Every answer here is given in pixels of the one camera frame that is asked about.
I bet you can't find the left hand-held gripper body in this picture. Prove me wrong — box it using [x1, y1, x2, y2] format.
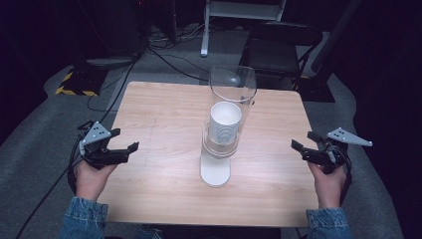
[78, 120, 131, 170]

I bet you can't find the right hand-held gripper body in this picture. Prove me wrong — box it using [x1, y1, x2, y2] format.
[301, 126, 373, 175]

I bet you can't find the stack of white paper cups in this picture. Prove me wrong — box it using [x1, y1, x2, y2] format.
[207, 101, 244, 145]

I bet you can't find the clear tube cup dispenser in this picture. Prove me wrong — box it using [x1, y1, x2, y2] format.
[199, 64, 259, 188]

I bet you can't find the person's left hand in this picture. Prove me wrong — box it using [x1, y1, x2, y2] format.
[75, 160, 119, 203]

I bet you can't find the person's right hand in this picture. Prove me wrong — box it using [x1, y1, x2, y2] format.
[307, 161, 348, 210]

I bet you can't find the black yellow striped floor mat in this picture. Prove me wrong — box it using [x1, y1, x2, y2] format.
[54, 67, 109, 98]

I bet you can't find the grey floor plate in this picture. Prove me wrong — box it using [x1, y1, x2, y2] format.
[86, 55, 136, 69]

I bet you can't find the black folding chair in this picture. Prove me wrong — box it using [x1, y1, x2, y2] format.
[239, 21, 323, 91]

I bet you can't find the black slanted stand with base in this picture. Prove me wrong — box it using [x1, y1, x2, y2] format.
[296, 0, 363, 104]

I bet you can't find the black equipment case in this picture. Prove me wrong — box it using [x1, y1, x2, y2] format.
[99, 0, 147, 56]

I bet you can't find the white metal stand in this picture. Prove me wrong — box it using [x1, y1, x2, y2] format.
[199, 0, 289, 59]

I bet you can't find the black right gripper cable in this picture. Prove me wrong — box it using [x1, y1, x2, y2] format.
[339, 154, 353, 205]

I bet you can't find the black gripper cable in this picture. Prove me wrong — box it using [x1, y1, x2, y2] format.
[339, 154, 353, 205]
[14, 124, 88, 239]

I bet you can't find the black floor cable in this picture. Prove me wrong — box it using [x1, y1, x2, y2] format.
[87, 59, 138, 124]
[145, 46, 211, 83]

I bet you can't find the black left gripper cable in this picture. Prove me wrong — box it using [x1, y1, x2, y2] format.
[14, 124, 88, 239]

